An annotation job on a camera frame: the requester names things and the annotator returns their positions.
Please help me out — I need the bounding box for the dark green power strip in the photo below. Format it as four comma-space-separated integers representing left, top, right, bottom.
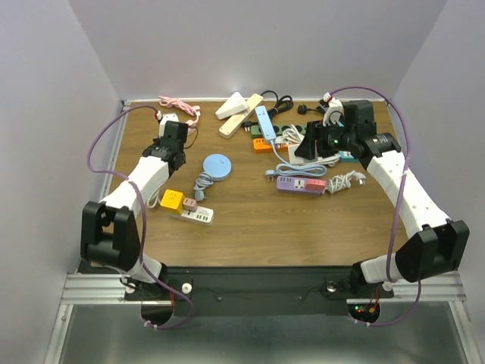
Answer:
249, 124, 306, 139

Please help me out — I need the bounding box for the round light blue socket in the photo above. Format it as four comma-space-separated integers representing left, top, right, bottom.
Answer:
203, 154, 232, 182

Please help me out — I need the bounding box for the yellow cube socket adapter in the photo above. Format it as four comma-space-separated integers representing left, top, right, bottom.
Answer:
160, 189, 185, 215

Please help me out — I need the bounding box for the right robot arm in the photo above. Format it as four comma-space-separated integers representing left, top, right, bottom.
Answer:
295, 93, 470, 296

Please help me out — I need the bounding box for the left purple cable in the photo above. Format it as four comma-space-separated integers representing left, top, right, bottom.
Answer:
86, 105, 196, 331

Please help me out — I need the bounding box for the teal long power strip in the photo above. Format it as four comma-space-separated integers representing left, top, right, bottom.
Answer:
339, 151, 358, 163

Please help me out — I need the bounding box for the orange power strip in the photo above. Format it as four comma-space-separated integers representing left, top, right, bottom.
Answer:
252, 137, 293, 154

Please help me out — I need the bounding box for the beige wooden power strip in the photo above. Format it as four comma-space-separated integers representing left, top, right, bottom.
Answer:
219, 93, 263, 139

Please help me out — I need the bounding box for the white cube socket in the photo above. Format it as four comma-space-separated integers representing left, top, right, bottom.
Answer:
287, 144, 309, 165

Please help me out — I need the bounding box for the light blue cable with plug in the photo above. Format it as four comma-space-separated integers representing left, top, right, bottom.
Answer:
264, 143, 327, 182

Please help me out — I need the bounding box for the white triangular power strip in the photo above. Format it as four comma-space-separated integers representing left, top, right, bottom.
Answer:
215, 92, 248, 120

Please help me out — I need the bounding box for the small pink plug adapter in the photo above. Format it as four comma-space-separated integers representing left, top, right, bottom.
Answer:
183, 197, 198, 212

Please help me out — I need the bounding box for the small black two-pin plug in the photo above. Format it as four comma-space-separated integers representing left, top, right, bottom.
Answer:
241, 121, 253, 132

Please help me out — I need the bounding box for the purple pink power strip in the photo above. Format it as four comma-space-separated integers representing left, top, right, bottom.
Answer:
276, 176, 327, 195

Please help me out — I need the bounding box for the pink coiled cable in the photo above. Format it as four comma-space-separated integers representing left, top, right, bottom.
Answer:
158, 96, 202, 126

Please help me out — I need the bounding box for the black coiled cable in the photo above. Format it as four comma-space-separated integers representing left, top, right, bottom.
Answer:
261, 89, 295, 115

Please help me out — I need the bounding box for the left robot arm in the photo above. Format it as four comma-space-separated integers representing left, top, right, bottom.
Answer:
80, 121, 189, 299

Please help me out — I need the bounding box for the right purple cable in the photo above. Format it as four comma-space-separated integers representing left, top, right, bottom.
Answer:
329, 86, 422, 328

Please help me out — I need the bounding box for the white coiled cable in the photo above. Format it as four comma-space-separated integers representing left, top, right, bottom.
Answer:
282, 127, 368, 196

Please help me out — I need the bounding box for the grey blue cable with plug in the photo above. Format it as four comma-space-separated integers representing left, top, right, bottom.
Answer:
192, 171, 216, 204

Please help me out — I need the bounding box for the light blue power strip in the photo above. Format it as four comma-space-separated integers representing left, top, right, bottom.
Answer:
255, 105, 277, 144

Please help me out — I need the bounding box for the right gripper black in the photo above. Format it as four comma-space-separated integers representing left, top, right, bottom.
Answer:
293, 118, 355, 159

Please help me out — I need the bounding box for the purple cable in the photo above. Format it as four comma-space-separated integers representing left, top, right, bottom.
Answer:
329, 86, 422, 328
86, 105, 196, 331

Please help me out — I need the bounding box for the white usb power strip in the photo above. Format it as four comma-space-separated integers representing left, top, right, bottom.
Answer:
169, 206, 214, 225

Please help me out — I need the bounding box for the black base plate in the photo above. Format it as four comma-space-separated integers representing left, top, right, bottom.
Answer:
124, 266, 393, 317

